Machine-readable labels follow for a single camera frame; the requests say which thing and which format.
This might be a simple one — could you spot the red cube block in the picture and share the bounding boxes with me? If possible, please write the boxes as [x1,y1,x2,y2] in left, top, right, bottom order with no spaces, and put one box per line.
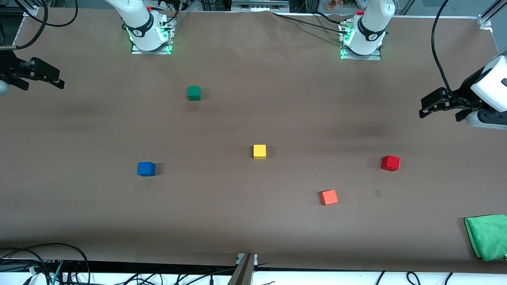
[381,155,400,172]

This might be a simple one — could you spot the orange cube block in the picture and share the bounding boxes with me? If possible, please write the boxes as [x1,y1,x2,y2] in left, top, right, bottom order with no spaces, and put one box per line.
[320,190,339,206]

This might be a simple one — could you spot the green folded cloth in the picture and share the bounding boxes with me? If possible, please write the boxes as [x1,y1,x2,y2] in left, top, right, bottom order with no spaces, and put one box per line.
[464,214,507,262]

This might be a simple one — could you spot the brown paper table cover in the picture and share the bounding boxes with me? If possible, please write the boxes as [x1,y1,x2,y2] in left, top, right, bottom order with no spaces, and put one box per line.
[0,8,507,274]

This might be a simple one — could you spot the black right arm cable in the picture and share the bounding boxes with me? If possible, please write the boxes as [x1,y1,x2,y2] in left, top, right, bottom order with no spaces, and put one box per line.
[0,0,78,50]

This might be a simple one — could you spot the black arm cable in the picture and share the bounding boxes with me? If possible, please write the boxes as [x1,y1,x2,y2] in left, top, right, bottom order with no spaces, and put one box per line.
[431,0,476,107]
[0,0,78,50]

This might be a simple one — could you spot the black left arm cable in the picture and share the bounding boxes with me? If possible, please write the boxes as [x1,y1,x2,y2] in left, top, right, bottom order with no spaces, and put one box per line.
[431,0,476,107]

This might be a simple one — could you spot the aluminium frame rail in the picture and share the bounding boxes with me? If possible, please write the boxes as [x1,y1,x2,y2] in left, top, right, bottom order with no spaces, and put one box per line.
[481,0,507,23]

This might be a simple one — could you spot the short black base cable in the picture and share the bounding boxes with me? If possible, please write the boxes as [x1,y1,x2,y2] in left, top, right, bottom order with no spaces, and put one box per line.
[312,11,346,26]

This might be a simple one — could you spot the long black base cable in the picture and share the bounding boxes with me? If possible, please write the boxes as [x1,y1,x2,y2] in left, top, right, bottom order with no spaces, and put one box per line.
[272,12,346,33]

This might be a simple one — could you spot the black looped cable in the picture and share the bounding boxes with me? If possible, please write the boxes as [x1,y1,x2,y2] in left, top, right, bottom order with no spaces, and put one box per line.
[0,242,91,285]

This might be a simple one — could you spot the teal cable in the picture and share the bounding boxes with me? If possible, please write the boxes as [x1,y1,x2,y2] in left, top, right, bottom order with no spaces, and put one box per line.
[51,260,64,285]

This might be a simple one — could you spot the aluminium frame beam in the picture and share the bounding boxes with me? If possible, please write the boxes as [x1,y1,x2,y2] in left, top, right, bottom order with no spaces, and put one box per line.
[232,0,290,12]

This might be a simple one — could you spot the aluminium profile post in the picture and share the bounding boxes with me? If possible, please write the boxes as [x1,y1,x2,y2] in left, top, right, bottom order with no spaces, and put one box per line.
[228,253,256,285]

